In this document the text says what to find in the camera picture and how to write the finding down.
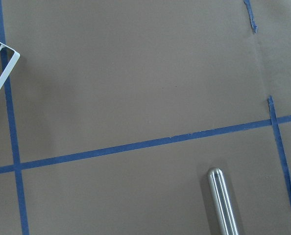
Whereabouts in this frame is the steel muddler with black tip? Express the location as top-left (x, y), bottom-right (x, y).
top-left (208, 167), bottom-right (240, 235)

